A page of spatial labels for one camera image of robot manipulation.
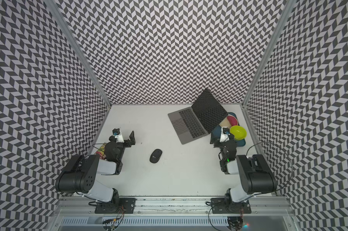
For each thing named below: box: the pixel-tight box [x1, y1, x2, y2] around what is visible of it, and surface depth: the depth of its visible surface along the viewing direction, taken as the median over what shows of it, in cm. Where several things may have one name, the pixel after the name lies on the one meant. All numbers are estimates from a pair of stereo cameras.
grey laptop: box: [167, 88, 229, 145], surface depth 109 cm
